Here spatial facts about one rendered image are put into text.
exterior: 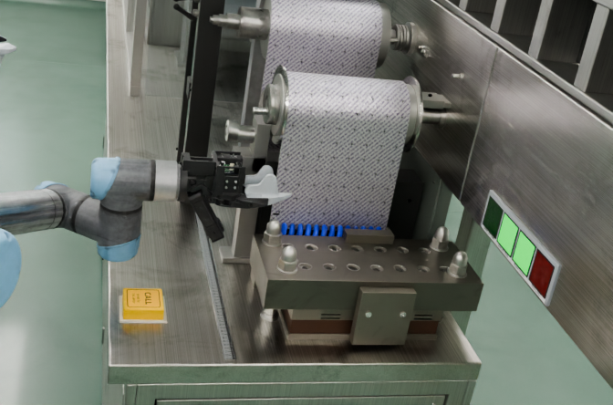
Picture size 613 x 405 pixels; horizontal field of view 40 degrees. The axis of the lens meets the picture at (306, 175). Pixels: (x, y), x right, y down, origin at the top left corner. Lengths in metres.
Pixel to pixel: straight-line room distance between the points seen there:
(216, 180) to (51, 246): 2.09
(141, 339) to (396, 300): 0.44
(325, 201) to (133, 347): 0.45
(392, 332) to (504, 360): 1.79
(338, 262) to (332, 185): 0.16
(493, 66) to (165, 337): 0.73
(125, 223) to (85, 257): 1.95
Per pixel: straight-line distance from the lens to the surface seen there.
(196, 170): 1.54
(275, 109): 1.56
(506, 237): 1.42
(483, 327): 3.47
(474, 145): 1.56
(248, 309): 1.60
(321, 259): 1.54
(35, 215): 1.54
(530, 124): 1.39
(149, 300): 1.56
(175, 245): 1.78
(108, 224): 1.56
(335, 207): 1.64
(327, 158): 1.59
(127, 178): 1.52
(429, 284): 1.54
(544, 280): 1.32
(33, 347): 3.00
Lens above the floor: 1.77
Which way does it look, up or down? 23 degrees down
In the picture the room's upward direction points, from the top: 10 degrees clockwise
